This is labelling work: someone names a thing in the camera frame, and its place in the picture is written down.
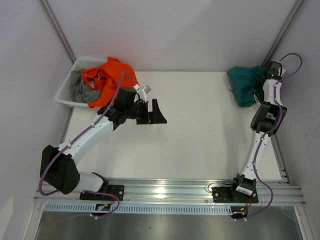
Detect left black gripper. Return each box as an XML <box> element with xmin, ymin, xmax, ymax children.
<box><xmin>125</xmin><ymin>99</ymin><xmax>167</xmax><ymax>125</ymax></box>

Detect teal green shorts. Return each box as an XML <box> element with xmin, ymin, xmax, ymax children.
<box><xmin>226</xmin><ymin>65</ymin><xmax>267</xmax><ymax>108</ymax></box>

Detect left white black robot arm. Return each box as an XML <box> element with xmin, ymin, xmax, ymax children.
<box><xmin>38</xmin><ymin>85</ymin><xmax>167</xmax><ymax>200</ymax></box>

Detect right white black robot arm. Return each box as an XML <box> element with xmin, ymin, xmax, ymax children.
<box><xmin>228</xmin><ymin>61</ymin><xmax>287</xmax><ymax>203</ymax></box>

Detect orange shorts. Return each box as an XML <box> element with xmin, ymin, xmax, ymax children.
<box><xmin>81</xmin><ymin>56</ymin><xmax>139</xmax><ymax>108</ymax></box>

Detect grey shorts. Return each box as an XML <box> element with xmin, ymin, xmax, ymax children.
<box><xmin>69</xmin><ymin>70</ymin><xmax>101</xmax><ymax>104</ymax></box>

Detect white plastic basket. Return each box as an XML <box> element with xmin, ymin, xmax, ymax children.
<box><xmin>55</xmin><ymin>56</ymin><xmax>108</xmax><ymax>108</ymax></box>

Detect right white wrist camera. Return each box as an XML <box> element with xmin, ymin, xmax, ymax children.
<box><xmin>278</xmin><ymin>61</ymin><xmax>287</xmax><ymax>77</ymax></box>

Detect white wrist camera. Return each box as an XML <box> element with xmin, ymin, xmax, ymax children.
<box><xmin>133</xmin><ymin>84</ymin><xmax>151</xmax><ymax>102</ymax></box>
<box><xmin>278</xmin><ymin>61</ymin><xmax>287</xmax><ymax>77</ymax></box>

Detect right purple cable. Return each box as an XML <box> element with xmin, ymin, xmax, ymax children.
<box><xmin>232</xmin><ymin>52</ymin><xmax>304</xmax><ymax>221</ymax></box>

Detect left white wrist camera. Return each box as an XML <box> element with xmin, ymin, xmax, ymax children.
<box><xmin>133</xmin><ymin>84</ymin><xmax>151</xmax><ymax>102</ymax></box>

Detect right aluminium corner post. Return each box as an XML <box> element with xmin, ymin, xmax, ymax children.
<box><xmin>261</xmin><ymin>0</ymin><xmax>307</xmax><ymax>67</ymax></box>

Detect aluminium corner post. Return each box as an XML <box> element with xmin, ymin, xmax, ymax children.
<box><xmin>38</xmin><ymin>0</ymin><xmax>76</xmax><ymax>63</ymax></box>
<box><xmin>261</xmin><ymin>0</ymin><xmax>307</xmax><ymax>67</ymax></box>

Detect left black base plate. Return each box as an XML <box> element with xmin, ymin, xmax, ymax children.
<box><xmin>79</xmin><ymin>184</ymin><xmax>125</xmax><ymax>201</ymax></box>

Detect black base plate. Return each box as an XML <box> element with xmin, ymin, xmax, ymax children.
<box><xmin>79</xmin><ymin>184</ymin><xmax>125</xmax><ymax>201</ymax></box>
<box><xmin>209</xmin><ymin>186</ymin><xmax>259</xmax><ymax>204</ymax></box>

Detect aluminium table edge rail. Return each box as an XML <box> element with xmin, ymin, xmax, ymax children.
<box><xmin>34</xmin><ymin>178</ymin><xmax>305</xmax><ymax>206</ymax></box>

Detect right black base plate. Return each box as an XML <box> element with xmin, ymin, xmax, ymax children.
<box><xmin>209</xmin><ymin>186</ymin><xmax>259</xmax><ymax>204</ymax></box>

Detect white slotted cable duct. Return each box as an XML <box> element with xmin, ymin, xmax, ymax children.
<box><xmin>43</xmin><ymin>202</ymin><xmax>233</xmax><ymax>216</ymax></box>

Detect left aluminium corner post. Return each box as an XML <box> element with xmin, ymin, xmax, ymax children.
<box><xmin>38</xmin><ymin>0</ymin><xmax>76</xmax><ymax>63</ymax></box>

